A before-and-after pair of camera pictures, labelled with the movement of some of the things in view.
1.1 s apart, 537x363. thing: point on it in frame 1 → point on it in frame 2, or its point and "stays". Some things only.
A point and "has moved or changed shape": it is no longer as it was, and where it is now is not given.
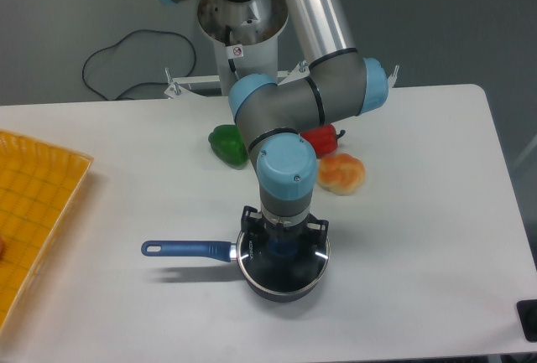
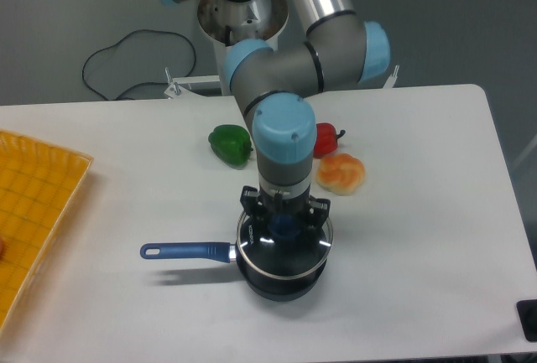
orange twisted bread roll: (341, 173) stays
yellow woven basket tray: (38, 182) stays
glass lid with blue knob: (282, 265) has moved or changed shape
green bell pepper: (228, 142) stays
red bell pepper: (324, 139) stays
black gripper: (253, 231) → (275, 205)
